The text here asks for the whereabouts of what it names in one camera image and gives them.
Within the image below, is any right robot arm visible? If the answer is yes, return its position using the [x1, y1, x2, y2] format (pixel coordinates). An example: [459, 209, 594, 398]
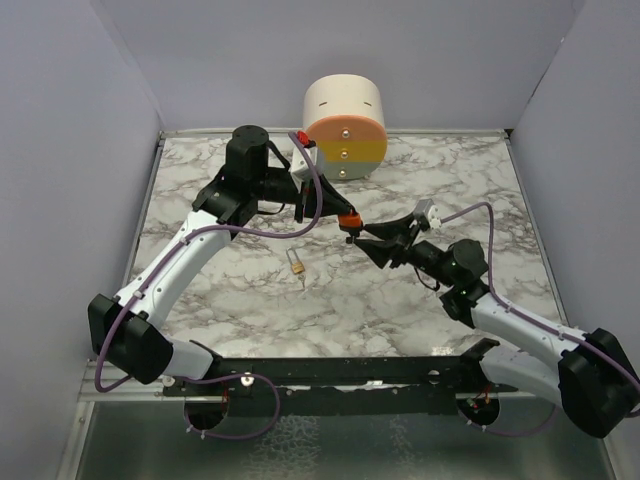
[353, 215, 639, 438]

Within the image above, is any brass padlock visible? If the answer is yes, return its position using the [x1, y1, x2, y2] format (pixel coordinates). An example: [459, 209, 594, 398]
[286, 248, 305, 275]

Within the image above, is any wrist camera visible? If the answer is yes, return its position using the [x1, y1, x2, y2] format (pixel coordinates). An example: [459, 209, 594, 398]
[412, 199, 442, 231]
[288, 130, 325, 192]

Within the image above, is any orange black padlock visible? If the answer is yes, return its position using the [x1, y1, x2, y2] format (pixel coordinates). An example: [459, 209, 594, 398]
[338, 212, 363, 237]

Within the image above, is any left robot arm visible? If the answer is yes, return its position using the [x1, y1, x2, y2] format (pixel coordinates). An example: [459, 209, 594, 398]
[88, 125, 363, 395]

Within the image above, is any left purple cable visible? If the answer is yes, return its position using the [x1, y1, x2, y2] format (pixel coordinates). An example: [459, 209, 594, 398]
[94, 130, 322, 440]

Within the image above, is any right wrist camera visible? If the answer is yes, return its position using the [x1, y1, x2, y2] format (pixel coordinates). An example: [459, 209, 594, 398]
[412, 199, 442, 231]

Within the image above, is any round three-drawer storage box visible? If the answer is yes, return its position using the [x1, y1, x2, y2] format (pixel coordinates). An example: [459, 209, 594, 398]
[303, 74, 388, 181]

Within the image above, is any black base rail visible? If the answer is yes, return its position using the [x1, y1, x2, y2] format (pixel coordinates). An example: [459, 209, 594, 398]
[99, 341, 516, 417]

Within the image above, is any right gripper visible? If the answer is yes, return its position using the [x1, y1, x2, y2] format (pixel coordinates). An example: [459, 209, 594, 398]
[356, 213, 457, 288]

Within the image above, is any aluminium frame rail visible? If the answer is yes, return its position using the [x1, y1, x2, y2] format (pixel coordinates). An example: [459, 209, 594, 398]
[78, 361, 163, 402]

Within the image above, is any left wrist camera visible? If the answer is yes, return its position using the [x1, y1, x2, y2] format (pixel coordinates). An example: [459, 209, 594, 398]
[288, 130, 325, 192]

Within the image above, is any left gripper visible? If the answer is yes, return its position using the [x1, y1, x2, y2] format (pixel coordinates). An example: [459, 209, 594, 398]
[252, 169, 351, 223]

